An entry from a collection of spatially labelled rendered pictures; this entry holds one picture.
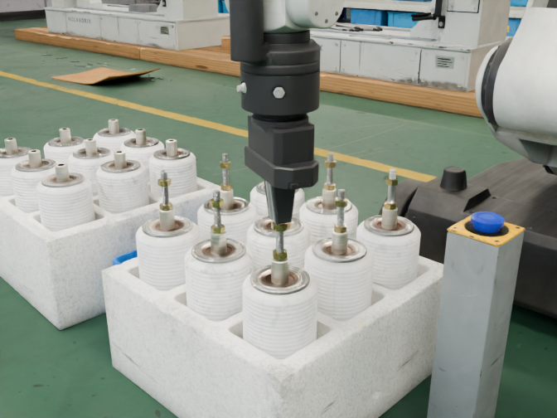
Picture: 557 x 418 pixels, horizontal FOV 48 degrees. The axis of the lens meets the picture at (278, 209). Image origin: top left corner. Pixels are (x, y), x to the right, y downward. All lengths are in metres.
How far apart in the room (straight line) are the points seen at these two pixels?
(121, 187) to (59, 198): 0.12
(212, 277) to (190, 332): 0.08
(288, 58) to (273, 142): 0.09
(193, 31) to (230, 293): 3.43
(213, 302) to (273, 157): 0.26
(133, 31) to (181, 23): 0.46
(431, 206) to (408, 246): 0.31
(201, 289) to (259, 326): 0.11
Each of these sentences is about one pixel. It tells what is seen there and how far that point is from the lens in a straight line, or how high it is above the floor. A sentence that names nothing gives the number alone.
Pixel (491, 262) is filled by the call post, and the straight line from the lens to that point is 0.79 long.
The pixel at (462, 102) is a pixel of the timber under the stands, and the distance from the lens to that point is 2.83.
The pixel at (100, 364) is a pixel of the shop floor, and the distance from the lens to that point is 1.11.
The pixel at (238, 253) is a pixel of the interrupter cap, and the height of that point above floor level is 0.25.
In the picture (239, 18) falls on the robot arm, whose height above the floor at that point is 0.57.
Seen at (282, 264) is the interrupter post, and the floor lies 0.28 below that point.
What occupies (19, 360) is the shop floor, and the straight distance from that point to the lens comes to 1.17.
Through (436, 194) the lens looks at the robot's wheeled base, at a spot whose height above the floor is 0.21.
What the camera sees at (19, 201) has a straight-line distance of 1.31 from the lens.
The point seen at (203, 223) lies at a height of 0.24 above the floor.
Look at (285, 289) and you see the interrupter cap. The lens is 0.77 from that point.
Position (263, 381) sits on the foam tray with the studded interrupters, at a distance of 0.77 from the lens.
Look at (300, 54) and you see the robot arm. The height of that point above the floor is 0.54.
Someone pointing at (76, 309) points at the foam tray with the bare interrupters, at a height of 0.03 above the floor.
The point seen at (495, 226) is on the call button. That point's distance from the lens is 0.80.
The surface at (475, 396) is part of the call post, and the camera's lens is 0.89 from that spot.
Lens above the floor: 0.63
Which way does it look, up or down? 22 degrees down
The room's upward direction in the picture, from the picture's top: straight up
